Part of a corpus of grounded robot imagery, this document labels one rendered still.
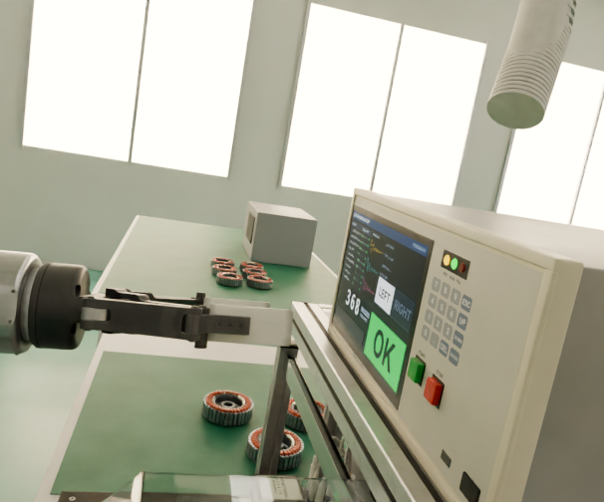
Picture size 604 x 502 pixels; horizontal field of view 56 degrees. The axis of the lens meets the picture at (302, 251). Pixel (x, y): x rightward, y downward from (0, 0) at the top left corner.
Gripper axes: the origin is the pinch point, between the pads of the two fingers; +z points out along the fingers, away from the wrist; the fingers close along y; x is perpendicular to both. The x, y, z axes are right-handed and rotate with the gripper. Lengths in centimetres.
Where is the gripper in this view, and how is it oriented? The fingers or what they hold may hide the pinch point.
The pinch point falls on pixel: (266, 321)
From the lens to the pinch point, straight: 53.6
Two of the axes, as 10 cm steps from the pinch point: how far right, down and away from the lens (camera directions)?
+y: 1.9, -0.4, -9.8
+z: 9.8, 0.9, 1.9
